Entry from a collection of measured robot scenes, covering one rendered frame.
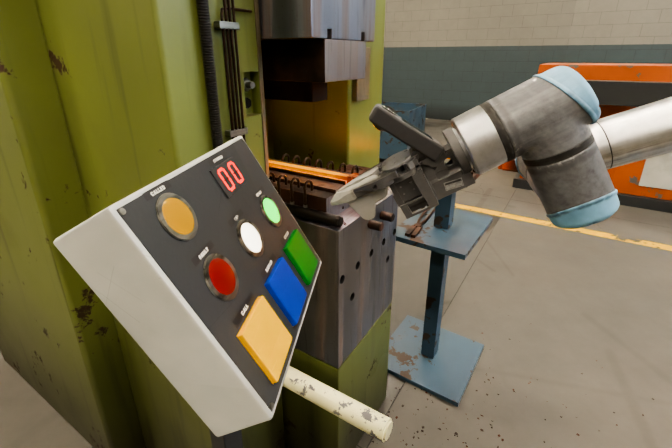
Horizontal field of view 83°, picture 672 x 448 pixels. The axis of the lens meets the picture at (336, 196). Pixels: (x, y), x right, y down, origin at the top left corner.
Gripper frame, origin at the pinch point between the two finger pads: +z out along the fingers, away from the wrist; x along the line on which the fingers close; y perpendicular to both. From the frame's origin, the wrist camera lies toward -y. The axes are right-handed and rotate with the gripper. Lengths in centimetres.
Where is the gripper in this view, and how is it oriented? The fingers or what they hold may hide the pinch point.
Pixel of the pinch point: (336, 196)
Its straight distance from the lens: 60.1
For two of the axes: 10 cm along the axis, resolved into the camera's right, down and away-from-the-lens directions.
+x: 1.2, -3.5, 9.3
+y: 5.0, 8.3, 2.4
